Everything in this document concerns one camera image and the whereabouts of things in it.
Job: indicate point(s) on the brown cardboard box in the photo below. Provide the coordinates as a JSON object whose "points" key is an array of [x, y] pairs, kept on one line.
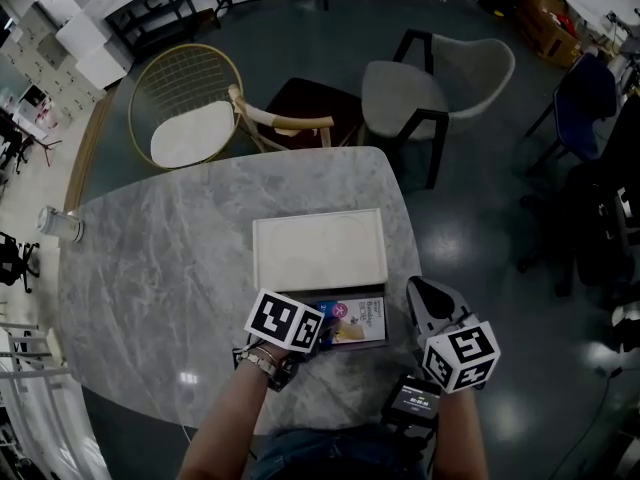
{"points": [[547, 25]]}

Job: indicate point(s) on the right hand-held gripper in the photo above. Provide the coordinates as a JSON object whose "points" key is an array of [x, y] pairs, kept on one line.
{"points": [[462, 355]]}

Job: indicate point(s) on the black swivel chair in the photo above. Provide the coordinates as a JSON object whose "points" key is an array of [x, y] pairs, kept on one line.
{"points": [[12, 263]]}

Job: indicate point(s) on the person's blue jeans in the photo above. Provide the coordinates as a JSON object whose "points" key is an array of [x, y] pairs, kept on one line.
{"points": [[340, 453]]}

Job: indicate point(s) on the white and blue carton box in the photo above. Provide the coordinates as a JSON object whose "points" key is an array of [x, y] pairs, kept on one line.
{"points": [[362, 320]]}

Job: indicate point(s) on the grey upholstered chair black frame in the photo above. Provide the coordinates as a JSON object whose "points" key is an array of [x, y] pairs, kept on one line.
{"points": [[405, 98]]}

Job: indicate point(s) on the blue chair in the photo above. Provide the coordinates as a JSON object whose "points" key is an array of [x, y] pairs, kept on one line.
{"points": [[590, 103]]}

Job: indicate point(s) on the white tumbler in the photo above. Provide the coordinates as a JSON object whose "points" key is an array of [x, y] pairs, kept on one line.
{"points": [[60, 224]]}

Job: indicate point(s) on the grey cardboard box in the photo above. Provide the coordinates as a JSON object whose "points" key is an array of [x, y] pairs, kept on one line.
{"points": [[320, 253]]}

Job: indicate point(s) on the wooden chair dark seat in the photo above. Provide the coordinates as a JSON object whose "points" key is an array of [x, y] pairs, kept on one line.
{"points": [[310, 103]]}

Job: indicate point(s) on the wooden floor ramp strip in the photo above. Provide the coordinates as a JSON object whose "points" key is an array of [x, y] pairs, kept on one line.
{"points": [[90, 143]]}

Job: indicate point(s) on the black screen device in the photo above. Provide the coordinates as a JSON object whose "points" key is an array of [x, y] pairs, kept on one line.
{"points": [[412, 400]]}

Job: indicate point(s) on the beige locker cabinet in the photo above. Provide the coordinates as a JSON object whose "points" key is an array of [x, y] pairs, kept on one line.
{"points": [[50, 73]]}

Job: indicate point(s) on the black tripod stand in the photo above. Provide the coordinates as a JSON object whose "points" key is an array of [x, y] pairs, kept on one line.
{"points": [[45, 148]]}

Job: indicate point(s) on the person's left forearm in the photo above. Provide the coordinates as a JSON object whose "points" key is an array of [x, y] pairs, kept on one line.
{"points": [[225, 418]]}

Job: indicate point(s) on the person's right forearm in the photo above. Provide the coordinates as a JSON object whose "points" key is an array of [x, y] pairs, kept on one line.
{"points": [[460, 438]]}

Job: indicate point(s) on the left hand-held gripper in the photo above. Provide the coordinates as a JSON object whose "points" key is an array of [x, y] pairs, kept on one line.
{"points": [[282, 320]]}

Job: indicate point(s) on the black office chair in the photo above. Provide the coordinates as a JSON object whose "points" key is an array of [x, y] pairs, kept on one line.
{"points": [[600, 228]]}

